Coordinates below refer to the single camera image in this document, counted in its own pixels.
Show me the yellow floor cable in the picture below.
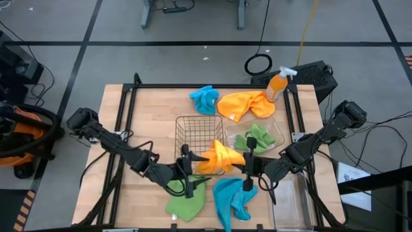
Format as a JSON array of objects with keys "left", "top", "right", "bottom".
[{"left": 295, "top": 0, "right": 320, "bottom": 67}]

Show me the black computer case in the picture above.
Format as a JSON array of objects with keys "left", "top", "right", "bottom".
[{"left": 250, "top": 60, "right": 339, "bottom": 104}]

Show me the green microfiber towel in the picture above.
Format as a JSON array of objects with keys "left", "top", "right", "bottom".
[
  {"left": 234, "top": 123, "right": 277, "bottom": 155},
  {"left": 165, "top": 175, "right": 207, "bottom": 222}
]

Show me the orange microfiber towel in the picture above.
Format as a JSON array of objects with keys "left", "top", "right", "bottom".
[
  {"left": 195, "top": 139, "right": 246, "bottom": 175},
  {"left": 217, "top": 91, "right": 276, "bottom": 124}
]

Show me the white paper sheet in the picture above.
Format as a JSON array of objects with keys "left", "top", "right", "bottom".
[{"left": 336, "top": 160, "right": 373, "bottom": 212}]

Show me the grey desk leg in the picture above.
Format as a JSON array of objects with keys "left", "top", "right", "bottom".
[
  {"left": 140, "top": 0, "right": 154, "bottom": 30},
  {"left": 237, "top": 0, "right": 248, "bottom": 31}
]

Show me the orange spray bottle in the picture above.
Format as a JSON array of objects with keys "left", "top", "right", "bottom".
[{"left": 265, "top": 66, "right": 299, "bottom": 103}]

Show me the black equipment box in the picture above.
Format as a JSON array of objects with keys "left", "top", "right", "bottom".
[{"left": 0, "top": 30, "right": 44, "bottom": 104}]

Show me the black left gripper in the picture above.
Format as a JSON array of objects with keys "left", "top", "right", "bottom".
[{"left": 144, "top": 144, "right": 212, "bottom": 199}]

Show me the orange and black vacuum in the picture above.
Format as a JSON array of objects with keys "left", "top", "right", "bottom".
[{"left": 0, "top": 101, "right": 64, "bottom": 180}]

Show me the black floor cable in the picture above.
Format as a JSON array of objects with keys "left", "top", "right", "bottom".
[
  {"left": 0, "top": 21, "right": 55, "bottom": 107},
  {"left": 366, "top": 111, "right": 412, "bottom": 168}
]

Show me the small blue microfiber towel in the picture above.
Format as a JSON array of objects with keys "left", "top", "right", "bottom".
[{"left": 189, "top": 85, "right": 220, "bottom": 116}]

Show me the coiled black cable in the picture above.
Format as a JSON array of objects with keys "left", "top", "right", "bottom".
[{"left": 243, "top": 0, "right": 274, "bottom": 77}]

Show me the clear plastic container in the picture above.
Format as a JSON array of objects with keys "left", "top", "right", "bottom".
[{"left": 224, "top": 116, "right": 286, "bottom": 156}]

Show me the clear rectangular tray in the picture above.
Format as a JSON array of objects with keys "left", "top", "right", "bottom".
[{"left": 271, "top": 172, "right": 315, "bottom": 231}]

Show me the black metal table frame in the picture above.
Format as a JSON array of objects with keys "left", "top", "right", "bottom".
[{"left": 77, "top": 72, "right": 347, "bottom": 228}]

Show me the black power strip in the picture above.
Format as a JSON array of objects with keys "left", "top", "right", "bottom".
[{"left": 162, "top": 6, "right": 188, "bottom": 15}]

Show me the large blue microfiber towel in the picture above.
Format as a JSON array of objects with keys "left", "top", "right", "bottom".
[{"left": 212, "top": 177, "right": 259, "bottom": 232}]

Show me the black metal beam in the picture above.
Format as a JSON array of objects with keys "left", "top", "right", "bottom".
[{"left": 337, "top": 166, "right": 412, "bottom": 196}]

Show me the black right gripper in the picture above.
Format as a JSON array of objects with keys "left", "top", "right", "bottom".
[{"left": 230, "top": 137, "right": 286, "bottom": 193}]

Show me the bronze wire basket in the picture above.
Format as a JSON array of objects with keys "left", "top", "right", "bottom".
[{"left": 174, "top": 115, "right": 225, "bottom": 177}]

